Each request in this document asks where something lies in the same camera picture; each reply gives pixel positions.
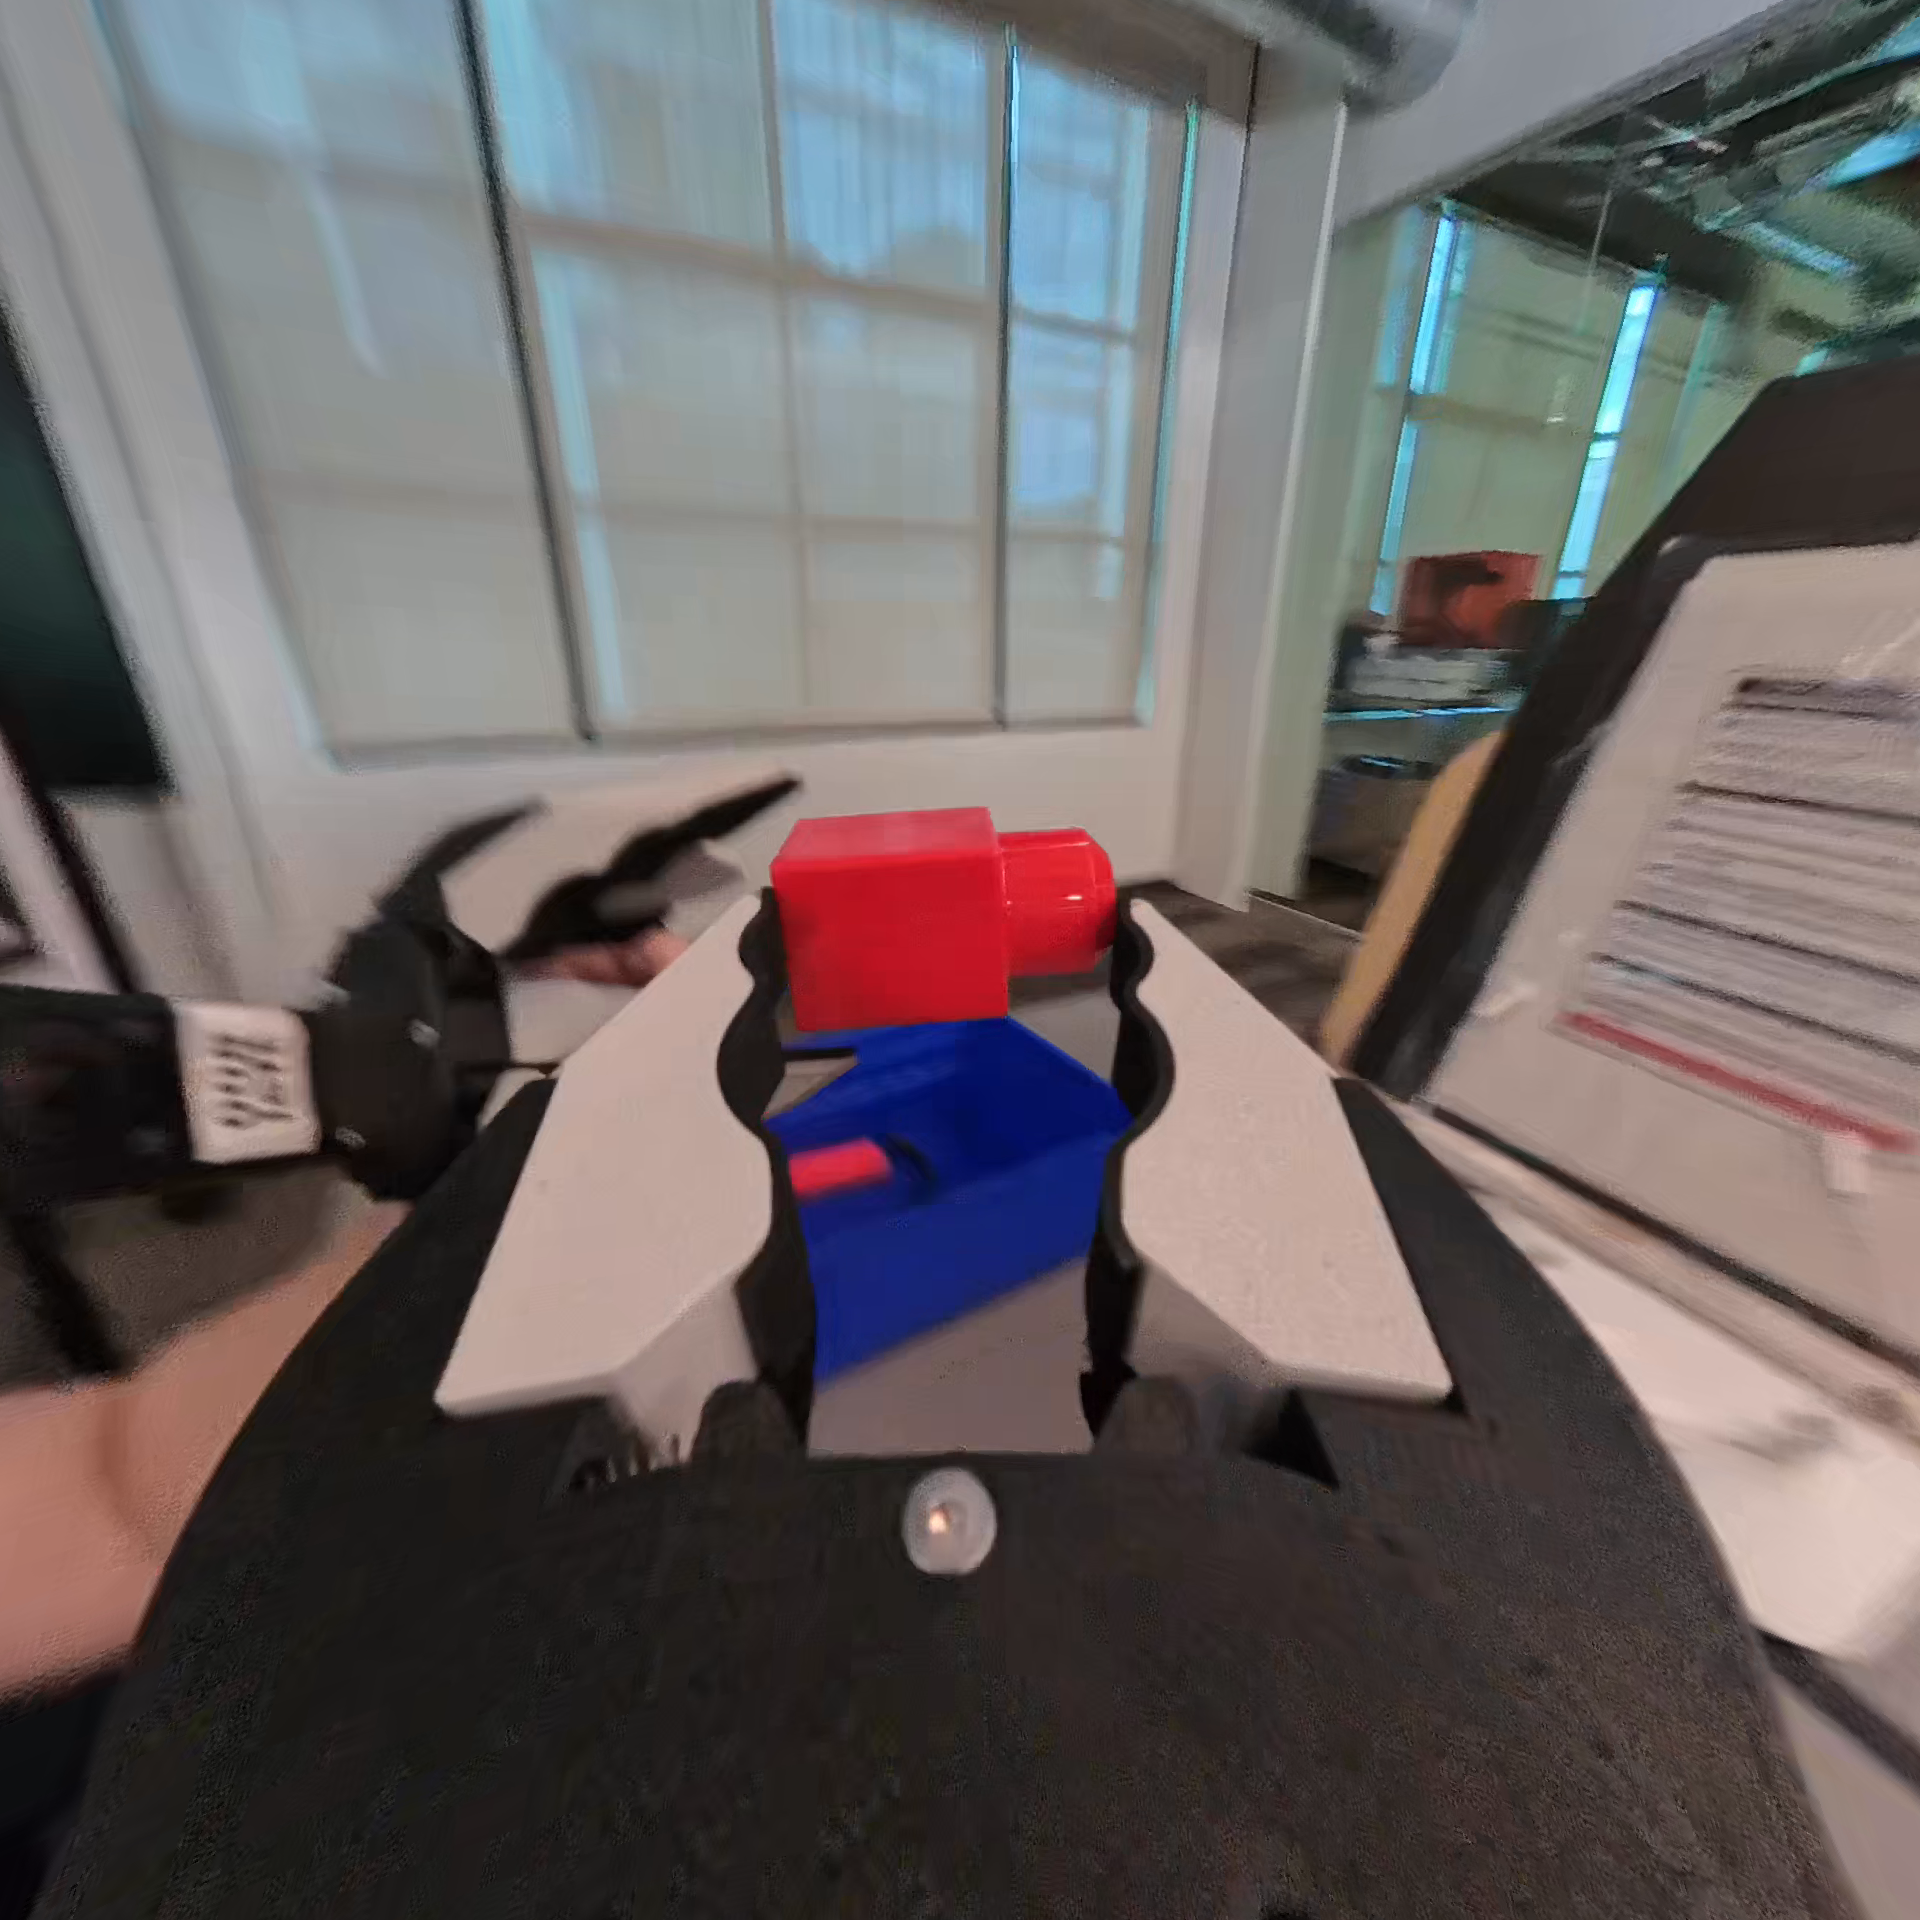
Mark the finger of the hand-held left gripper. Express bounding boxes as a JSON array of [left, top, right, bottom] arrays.
[[383, 772, 807, 962], [498, 972, 665, 1074]]

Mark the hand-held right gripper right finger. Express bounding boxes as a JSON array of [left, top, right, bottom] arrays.
[[1083, 896, 1456, 1430]]

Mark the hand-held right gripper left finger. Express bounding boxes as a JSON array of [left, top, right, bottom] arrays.
[[433, 886, 819, 1449]]

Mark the red toy block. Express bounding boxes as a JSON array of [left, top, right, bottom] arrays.
[[768, 808, 1121, 1033]]

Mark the blue plastic bin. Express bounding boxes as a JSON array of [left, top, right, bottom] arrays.
[[762, 1020, 1137, 1385]]

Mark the person's left forearm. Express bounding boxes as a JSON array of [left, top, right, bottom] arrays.
[[0, 1201, 409, 1701]]

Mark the red boxy object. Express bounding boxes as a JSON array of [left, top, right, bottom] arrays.
[[1399, 550, 1550, 649]]

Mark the person's left hand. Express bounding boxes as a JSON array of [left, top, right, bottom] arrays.
[[552, 929, 694, 993]]

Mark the large paned window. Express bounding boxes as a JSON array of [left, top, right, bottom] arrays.
[[105, 0, 1204, 754]]

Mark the instruction sheet display board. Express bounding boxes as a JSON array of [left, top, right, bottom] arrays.
[[1329, 358, 1920, 1360]]

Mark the large black wall screen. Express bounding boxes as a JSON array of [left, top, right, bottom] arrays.
[[0, 300, 177, 801]]

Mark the silver ventilation duct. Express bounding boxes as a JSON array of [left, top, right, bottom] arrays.
[[1259, 0, 1491, 110]]

